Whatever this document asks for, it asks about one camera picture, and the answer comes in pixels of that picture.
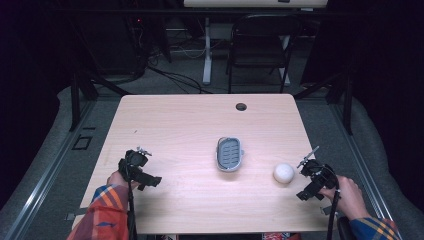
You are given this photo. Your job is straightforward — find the person's left hand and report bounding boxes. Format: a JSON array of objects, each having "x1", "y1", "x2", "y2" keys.
[{"x1": 106, "y1": 170, "x2": 142, "y2": 191}]

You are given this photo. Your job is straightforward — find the white round soap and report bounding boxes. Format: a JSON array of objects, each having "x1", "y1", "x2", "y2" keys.
[{"x1": 273, "y1": 163, "x2": 296, "y2": 185}]

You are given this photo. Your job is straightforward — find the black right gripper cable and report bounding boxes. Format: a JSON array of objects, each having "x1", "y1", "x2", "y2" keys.
[{"x1": 325, "y1": 166, "x2": 342, "y2": 240}]

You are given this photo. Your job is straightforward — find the grey soap dish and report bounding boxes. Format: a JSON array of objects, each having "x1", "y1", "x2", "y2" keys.
[{"x1": 215, "y1": 136, "x2": 245, "y2": 173}]

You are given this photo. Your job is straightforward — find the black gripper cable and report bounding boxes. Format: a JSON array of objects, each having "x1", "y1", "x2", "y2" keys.
[
  {"x1": 325, "y1": 166, "x2": 342, "y2": 240},
  {"x1": 124, "y1": 166, "x2": 138, "y2": 240}
]

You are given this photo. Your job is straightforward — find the person's right hand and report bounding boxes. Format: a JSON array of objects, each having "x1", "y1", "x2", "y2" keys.
[{"x1": 318, "y1": 175, "x2": 372, "y2": 221}]

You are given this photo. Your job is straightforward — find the black floor cables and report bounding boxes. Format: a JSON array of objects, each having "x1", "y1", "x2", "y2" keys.
[{"x1": 99, "y1": 13, "x2": 214, "y2": 95}]

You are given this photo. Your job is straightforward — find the black folding chair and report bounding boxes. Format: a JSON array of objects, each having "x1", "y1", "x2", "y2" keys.
[{"x1": 225, "y1": 13, "x2": 303, "y2": 94}]

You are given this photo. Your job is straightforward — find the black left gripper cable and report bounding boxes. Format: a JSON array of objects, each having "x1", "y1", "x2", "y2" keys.
[{"x1": 124, "y1": 166, "x2": 138, "y2": 240}]

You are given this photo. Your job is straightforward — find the black metal stand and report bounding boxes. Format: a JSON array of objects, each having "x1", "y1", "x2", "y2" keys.
[
  {"x1": 293, "y1": 66, "x2": 354, "y2": 136},
  {"x1": 68, "y1": 19, "x2": 133, "y2": 132}
]

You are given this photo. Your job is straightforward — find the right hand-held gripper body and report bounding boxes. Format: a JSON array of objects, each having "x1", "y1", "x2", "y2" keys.
[{"x1": 296, "y1": 158, "x2": 339, "y2": 202}]

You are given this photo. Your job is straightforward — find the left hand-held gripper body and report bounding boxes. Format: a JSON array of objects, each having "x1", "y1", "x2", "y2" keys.
[{"x1": 118, "y1": 149, "x2": 163, "y2": 192}]

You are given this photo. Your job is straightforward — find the white desk with legs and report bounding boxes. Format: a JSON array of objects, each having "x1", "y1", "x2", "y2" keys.
[{"x1": 165, "y1": 0, "x2": 330, "y2": 86}]

